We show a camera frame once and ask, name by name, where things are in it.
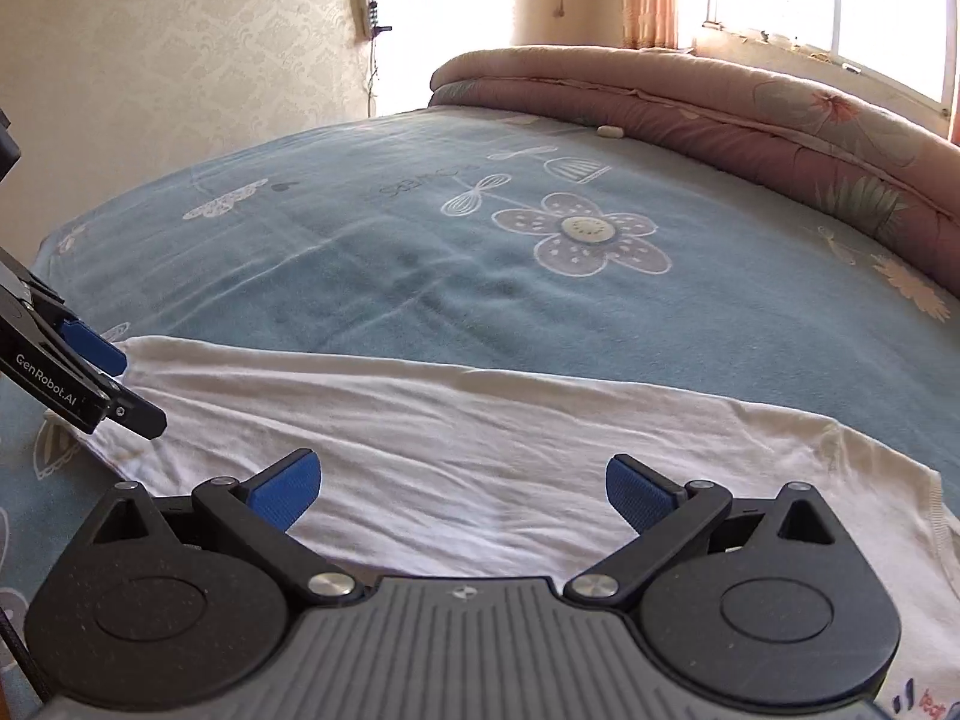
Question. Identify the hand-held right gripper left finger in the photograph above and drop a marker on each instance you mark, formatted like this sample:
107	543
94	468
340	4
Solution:
289	491

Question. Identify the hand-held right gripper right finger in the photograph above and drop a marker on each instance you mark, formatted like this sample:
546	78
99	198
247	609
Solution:
634	491

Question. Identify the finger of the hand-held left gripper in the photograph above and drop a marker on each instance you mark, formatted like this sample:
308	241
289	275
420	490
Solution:
90	345
135	412

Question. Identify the white printed long-sleeve shirt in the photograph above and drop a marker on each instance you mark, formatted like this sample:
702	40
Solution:
480	435

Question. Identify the blue floral bed sheet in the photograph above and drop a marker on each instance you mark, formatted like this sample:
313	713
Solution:
375	262

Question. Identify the pink floral folded quilt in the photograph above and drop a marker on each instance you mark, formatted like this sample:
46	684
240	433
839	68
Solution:
712	112

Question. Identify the window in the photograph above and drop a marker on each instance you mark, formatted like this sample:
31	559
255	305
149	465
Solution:
847	0

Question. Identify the wall power strip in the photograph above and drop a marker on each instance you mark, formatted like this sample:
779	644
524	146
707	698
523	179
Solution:
367	11

